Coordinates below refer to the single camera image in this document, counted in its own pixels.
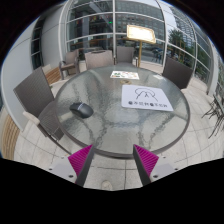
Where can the wooden slatted bench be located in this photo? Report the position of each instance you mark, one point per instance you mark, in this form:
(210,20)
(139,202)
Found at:
(53,76)
(10,136)

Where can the gold framed sign stand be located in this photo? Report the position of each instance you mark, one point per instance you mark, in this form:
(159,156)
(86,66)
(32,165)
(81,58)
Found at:
(140,34)

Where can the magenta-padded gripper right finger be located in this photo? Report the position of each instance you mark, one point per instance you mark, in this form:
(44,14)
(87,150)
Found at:
(148,160)

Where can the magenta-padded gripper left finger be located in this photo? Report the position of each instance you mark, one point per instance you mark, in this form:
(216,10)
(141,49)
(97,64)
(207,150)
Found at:
(78,160)

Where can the colourful printed menu card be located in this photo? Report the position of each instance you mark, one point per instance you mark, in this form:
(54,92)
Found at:
(124,75)

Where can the black metal outdoor chair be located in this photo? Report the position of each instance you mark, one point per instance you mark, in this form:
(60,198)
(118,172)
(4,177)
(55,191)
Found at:
(216,110)

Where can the black computer mouse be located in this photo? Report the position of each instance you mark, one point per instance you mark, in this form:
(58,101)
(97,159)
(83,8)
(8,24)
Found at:
(81,110)

